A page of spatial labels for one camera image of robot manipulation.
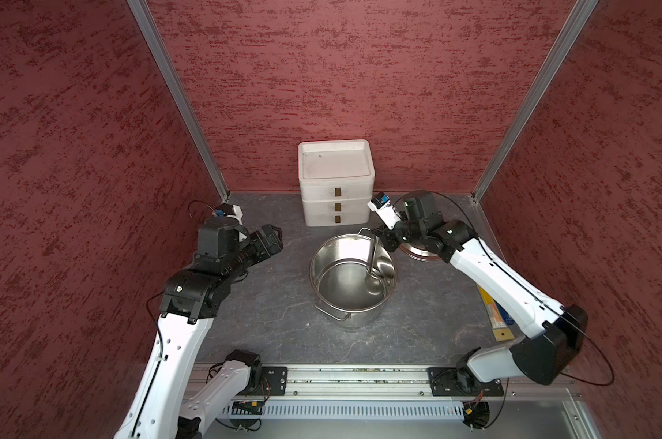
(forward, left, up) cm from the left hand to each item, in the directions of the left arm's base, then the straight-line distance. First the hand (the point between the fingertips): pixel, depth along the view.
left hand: (266, 243), depth 66 cm
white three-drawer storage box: (+30, -17, -6) cm, 35 cm away
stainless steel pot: (+7, -23, -31) cm, 39 cm away
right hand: (+8, -28, -7) cm, 30 cm away
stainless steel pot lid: (+40, -68, -33) cm, 85 cm away
